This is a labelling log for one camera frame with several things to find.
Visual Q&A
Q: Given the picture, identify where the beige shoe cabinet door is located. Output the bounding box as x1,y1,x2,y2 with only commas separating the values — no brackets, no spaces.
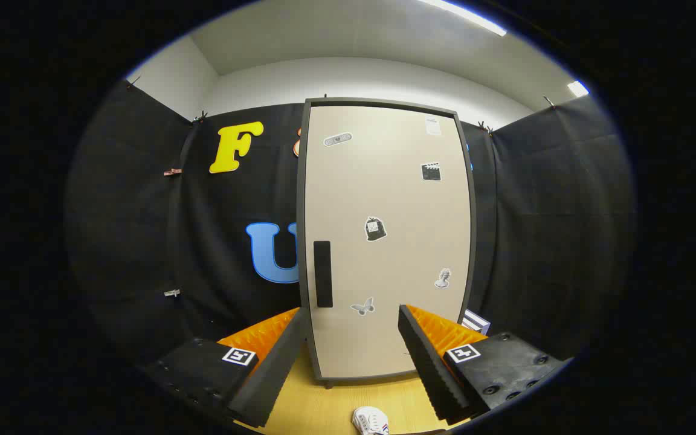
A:
304,105,473,381

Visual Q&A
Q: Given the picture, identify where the grey shoe cabinet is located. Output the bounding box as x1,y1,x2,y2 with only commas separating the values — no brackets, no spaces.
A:
296,97,477,389

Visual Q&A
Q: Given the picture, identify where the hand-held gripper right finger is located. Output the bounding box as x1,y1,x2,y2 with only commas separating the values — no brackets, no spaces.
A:
398,304,567,424

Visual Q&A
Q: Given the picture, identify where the white canvas shoe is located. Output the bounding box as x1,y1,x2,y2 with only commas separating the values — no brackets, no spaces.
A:
352,407,390,435

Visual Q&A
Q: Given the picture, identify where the black backdrop cloth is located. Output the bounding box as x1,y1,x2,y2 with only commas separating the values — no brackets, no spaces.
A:
65,77,637,387

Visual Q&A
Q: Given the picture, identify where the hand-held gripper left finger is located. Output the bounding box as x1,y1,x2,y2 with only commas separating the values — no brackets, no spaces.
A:
143,307,311,428

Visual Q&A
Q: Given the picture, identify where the blue and white book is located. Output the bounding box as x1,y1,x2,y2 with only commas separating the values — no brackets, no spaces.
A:
466,309,491,336

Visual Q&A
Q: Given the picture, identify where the long ceiling light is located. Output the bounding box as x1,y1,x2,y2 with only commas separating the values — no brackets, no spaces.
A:
417,0,508,37

